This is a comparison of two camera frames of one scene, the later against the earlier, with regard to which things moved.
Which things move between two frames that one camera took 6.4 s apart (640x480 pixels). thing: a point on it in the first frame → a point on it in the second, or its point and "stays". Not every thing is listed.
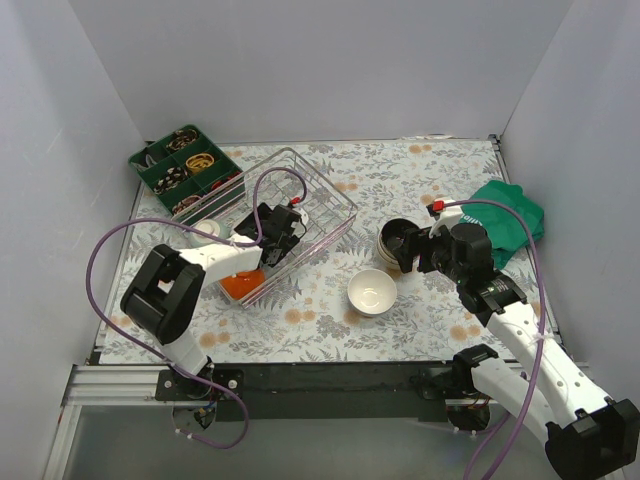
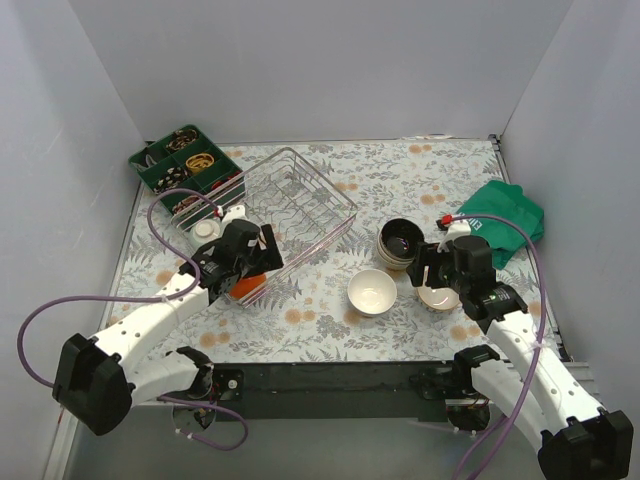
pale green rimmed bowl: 217,227 stays
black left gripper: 273,248 → 263,248
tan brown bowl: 393,231 stays
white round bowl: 371,292 stays
